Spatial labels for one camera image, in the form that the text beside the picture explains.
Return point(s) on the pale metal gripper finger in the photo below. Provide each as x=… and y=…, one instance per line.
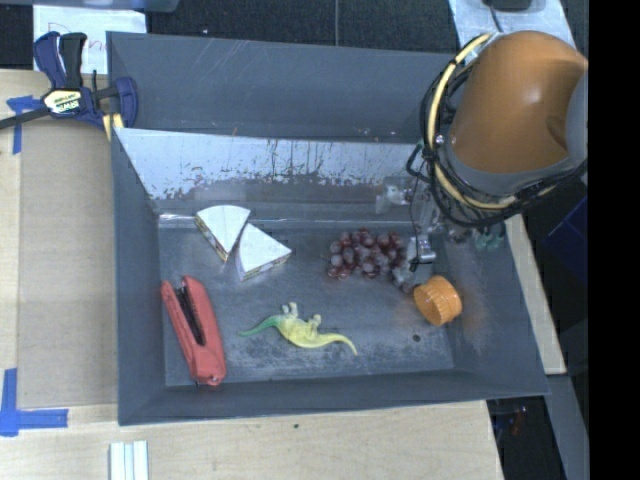
x=395, y=195
x=421, y=253

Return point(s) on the white cheese wedge box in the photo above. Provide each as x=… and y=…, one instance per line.
x=260, y=250
x=224, y=225

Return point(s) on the yellow green toy dinosaur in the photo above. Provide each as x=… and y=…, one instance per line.
x=300, y=330

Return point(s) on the orange plastic cap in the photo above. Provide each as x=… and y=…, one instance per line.
x=437, y=300

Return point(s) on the red stapler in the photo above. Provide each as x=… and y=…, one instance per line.
x=197, y=333

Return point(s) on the grey metal bin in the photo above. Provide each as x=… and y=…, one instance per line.
x=300, y=328

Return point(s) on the red grape bunch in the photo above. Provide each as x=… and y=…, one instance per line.
x=362, y=253

